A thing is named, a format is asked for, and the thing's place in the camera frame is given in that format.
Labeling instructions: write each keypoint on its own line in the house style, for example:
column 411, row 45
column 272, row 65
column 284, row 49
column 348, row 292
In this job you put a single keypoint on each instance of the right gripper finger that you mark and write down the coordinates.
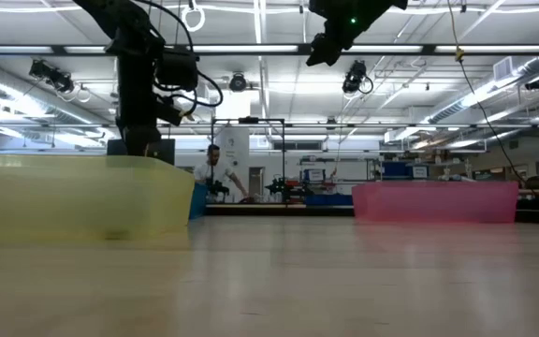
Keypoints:
column 332, row 51
column 317, row 51

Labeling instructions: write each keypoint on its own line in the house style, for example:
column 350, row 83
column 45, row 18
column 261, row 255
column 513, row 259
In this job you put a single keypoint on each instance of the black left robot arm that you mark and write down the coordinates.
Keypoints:
column 110, row 19

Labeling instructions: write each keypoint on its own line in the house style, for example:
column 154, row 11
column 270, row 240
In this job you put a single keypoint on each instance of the black background robot arm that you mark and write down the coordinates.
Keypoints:
column 218, row 188
column 288, row 189

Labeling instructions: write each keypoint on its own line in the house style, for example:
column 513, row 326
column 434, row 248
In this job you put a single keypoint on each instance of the white background column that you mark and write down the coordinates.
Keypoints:
column 234, row 140

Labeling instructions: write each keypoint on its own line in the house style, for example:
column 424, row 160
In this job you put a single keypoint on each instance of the person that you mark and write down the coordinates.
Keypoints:
column 213, row 173

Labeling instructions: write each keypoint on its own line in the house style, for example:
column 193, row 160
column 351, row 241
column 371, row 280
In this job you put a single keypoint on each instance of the blue plastic bin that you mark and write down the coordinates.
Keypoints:
column 198, row 201

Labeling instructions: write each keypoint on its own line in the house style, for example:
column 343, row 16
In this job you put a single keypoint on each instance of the yellow plastic bin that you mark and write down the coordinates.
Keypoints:
column 63, row 201

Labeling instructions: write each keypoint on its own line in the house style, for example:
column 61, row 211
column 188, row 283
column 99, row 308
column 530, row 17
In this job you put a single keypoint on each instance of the blue background bin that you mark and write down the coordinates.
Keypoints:
column 330, row 200
column 396, row 171

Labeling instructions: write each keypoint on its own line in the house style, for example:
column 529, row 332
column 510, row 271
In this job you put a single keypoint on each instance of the red plastic bin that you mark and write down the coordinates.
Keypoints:
column 438, row 201

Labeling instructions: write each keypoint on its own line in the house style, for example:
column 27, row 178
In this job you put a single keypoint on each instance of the black ceiling-mounted camera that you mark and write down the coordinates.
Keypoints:
column 52, row 75
column 353, row 77

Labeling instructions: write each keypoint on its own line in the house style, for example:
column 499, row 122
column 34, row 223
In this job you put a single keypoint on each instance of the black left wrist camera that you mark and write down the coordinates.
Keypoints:
column 178, row 70

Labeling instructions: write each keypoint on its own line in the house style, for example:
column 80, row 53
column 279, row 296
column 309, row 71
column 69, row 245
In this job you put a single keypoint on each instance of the black overhead camera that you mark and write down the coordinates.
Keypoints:
column 238, row 83

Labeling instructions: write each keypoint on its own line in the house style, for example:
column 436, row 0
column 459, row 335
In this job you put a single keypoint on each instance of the black background rig frame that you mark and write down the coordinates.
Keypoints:
column 248, row 120

